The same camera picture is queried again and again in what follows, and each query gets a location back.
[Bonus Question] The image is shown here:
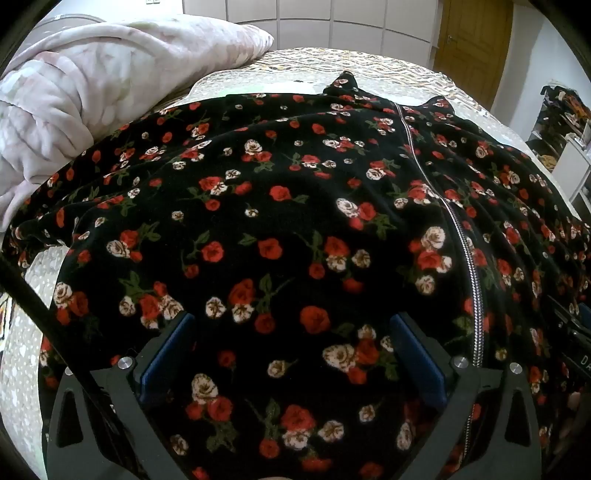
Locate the brown wooden door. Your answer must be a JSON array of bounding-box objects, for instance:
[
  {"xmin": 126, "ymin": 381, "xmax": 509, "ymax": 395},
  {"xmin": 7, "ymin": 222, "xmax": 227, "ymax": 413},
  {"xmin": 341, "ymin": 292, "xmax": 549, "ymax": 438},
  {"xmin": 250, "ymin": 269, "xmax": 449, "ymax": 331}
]
[{"xmin": 433, "ymin": 0, "xmax": 514, "ymax": 88}]

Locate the cluttered dresser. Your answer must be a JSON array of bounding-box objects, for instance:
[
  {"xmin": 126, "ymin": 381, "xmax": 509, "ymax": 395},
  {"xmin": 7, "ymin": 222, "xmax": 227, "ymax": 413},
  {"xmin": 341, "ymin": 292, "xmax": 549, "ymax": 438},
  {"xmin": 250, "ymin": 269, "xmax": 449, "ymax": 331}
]
[{"xmin": 526, "ymin": 83, "xmax": 591, "ymax": 204}]

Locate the black cable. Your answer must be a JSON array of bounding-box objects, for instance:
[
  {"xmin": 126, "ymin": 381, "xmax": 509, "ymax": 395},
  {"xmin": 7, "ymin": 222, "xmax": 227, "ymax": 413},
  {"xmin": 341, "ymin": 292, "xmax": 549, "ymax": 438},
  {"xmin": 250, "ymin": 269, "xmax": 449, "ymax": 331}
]
[{"xmin": 0, "ymin": 254, "xmax": 148, "ymax": 480}]

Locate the black floral zip garment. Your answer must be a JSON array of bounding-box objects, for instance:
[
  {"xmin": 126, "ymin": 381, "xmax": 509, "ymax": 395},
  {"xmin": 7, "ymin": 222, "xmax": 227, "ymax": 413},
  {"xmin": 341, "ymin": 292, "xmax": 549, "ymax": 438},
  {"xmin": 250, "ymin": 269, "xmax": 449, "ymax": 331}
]
[{"xmin": 2, "ymin": 71, "xmax": 591, "ymax": 480}]

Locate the pink floral quilt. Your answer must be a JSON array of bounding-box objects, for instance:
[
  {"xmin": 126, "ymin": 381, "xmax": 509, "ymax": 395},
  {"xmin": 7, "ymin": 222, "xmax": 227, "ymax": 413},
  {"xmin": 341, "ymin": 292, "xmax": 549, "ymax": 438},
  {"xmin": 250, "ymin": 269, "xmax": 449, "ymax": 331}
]
[{"xmin": 0, "ymin": 18, "xmax": 275, "ymax": 232}]

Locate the bed with patterned bedspread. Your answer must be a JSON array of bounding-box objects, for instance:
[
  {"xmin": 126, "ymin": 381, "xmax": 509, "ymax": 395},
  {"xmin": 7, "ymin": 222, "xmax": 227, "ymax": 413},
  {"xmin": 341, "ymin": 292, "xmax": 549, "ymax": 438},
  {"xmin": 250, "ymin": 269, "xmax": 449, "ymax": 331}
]
[{"xmin": 0, "ymin": 46, "xmax": 580, "ymax": 480}]

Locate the pale panelled wardrobe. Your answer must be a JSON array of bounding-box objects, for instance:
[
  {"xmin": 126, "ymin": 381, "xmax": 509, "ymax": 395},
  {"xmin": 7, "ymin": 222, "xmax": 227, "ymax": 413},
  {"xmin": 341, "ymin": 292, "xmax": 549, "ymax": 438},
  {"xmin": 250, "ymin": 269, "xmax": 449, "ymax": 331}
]
[{"xmin": 182, "ymin": 0, "xmax": 445, "ymax": 52}]

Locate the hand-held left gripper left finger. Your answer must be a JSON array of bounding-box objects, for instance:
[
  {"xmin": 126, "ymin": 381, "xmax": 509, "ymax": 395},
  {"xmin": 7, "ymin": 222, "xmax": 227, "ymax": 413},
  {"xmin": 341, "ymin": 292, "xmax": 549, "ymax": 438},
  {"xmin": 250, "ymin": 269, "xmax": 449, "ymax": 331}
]
[{"xmin": 44, "ymin": 311, "xmax": 197, "ymax": 480}]

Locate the pink headboard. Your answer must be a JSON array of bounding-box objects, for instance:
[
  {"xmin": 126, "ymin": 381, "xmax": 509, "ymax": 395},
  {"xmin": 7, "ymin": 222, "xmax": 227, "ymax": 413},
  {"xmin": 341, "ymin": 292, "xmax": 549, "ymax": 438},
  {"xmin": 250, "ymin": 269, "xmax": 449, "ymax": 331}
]
[{"xmin": 18, "ymin": 13, "xmax": 108, "ymax": 47}]

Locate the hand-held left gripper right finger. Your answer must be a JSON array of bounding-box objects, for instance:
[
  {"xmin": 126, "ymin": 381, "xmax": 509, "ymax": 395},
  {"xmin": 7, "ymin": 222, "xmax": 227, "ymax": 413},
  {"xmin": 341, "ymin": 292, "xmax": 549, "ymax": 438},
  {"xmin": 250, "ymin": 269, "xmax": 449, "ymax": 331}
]
[{"xmin": 390, "ymin": 311, "xmax": 544, "ymax": 480}]

